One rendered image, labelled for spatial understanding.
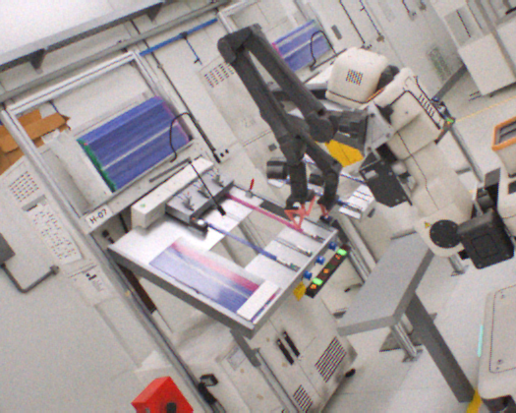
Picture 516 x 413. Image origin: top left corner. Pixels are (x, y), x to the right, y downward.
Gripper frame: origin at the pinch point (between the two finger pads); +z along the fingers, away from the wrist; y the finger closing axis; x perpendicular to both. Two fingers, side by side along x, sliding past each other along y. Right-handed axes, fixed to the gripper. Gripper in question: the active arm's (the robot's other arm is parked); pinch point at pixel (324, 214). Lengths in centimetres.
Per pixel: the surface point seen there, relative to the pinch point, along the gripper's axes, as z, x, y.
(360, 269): 20.6, 22.3, 0.1
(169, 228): 7, -52, 44
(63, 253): 27, -92, 69
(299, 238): 6.0, -3.8, 14.7
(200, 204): 1, -47, 28
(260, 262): 6.3, -9.3, 37.4
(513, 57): 68, 9, -430
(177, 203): 1, -55, 34
